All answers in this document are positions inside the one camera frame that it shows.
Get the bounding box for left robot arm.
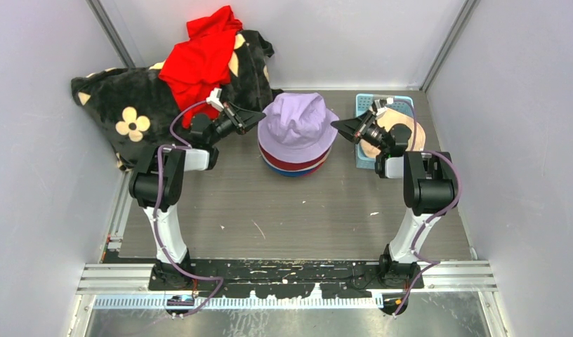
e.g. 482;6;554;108
129;103;265;290

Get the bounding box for aluminium rail frame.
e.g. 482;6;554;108
77;261;498;312

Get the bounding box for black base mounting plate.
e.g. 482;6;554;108
148;256;424;299

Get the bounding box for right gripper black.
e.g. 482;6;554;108
331;110;390;153

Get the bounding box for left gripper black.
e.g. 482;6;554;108
208;102;265;146

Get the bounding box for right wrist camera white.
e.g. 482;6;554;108
371;96;395;119

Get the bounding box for dark red hat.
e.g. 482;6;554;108
258;143;332;171

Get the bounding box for light blue plastic basket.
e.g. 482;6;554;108
355;93;417;171

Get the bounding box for blue bucket hat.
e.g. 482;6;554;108
268;166;322;178

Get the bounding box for black floral plush blanket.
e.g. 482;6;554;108
70;30;281;171

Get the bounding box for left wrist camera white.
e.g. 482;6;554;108
206;88;225;112

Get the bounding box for red cloth on blanket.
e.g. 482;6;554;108
159;5;243;128

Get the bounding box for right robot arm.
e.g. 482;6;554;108
331;107;462;289

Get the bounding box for lilac bucket hat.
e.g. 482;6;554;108
257;93;339;164

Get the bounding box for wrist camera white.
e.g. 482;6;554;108
206;88;225;112
371;96;395;119

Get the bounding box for grey bucket hat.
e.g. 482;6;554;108
260;155;329;175

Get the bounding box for beige bucket hat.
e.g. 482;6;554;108
359;108;426;159

